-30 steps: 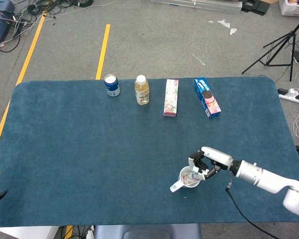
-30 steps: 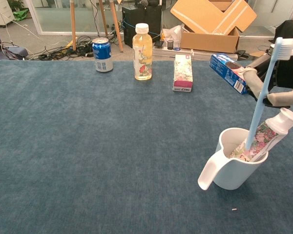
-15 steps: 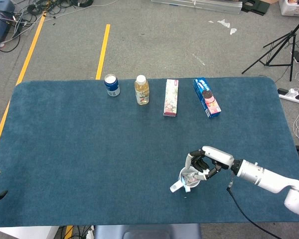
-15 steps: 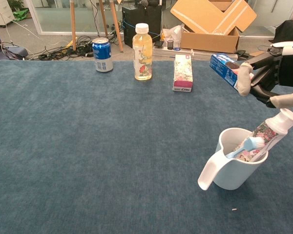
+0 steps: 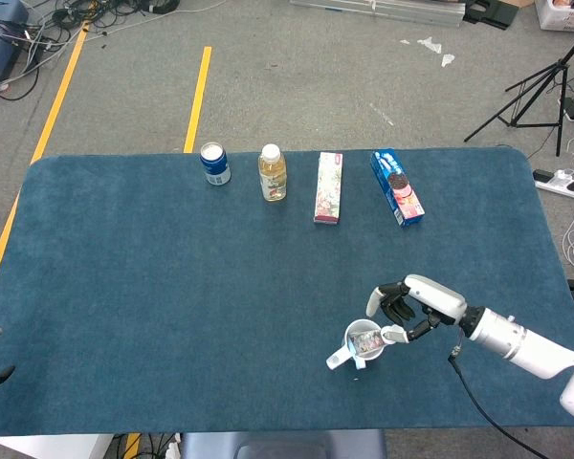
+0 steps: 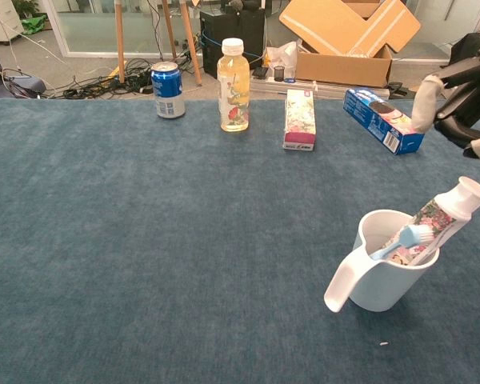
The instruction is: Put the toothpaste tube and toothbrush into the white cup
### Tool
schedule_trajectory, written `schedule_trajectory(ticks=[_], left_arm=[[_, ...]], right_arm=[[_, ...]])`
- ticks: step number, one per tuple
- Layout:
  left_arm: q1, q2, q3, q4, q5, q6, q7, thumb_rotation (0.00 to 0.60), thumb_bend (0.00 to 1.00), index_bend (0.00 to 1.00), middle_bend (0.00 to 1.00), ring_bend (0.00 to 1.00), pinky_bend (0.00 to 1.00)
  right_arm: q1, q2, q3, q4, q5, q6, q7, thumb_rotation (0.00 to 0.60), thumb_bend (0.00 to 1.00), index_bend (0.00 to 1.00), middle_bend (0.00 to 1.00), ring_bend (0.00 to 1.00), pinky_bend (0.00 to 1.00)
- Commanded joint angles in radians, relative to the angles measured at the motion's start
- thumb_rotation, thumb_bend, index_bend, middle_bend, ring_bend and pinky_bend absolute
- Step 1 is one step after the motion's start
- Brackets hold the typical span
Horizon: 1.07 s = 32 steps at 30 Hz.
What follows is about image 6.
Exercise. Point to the blue soda can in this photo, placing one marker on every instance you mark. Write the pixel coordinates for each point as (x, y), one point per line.
(168, 92)

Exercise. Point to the white plastic bag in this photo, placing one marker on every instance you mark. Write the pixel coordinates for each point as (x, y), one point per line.
(282, 54)

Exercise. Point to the pink floral small box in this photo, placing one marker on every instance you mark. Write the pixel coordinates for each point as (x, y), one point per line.
(300, 120)

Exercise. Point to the green bag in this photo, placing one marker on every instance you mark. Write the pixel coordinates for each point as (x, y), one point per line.
(34, 23)

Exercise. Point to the floral toothpaste tube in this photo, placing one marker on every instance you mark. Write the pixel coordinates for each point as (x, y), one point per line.
(444, 212)

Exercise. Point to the aluminium profile rail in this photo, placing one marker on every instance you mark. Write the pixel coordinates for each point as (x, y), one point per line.
(280, 87)

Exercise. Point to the open cardboard box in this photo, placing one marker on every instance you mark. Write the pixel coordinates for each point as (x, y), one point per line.
(344, 68)

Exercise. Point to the blue table mat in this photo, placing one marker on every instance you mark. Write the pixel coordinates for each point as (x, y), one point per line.
(104, 240)

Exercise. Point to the white cabinet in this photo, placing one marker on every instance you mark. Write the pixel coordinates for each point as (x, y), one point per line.
(0, 20)

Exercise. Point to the light blue toothbrush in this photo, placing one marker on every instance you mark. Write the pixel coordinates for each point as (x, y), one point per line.
(408, 236)

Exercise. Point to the green potted plant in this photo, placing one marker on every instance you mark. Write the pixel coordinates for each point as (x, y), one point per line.
(24, 6)

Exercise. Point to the dark blue machine base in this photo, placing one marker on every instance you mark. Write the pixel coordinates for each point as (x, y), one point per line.
(8, 86)

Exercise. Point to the large flattened cardboard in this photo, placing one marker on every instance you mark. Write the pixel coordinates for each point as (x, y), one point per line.
(344, 24)

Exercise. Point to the black computer tower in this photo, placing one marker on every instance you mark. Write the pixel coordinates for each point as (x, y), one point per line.
(232, 36)

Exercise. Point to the wooden easel leg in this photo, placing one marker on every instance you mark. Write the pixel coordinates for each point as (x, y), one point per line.
(120, 40)
(169, 28)
(190, 40)

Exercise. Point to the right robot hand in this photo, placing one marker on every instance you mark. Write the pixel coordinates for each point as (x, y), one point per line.
(460, 80)

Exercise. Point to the small black device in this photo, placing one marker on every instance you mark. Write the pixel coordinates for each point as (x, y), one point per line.
(260, 72)

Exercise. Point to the black cloth cover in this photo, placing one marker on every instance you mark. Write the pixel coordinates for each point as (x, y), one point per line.
(464, 48)

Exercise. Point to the yellow tea bottle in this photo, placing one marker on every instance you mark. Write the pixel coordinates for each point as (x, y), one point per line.
(234, 92)

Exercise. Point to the black flat bracket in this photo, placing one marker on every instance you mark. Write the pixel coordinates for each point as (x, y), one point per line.
(396, 89)

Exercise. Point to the blue cookie box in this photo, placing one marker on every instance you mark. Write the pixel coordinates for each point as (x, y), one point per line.
(380, 120)

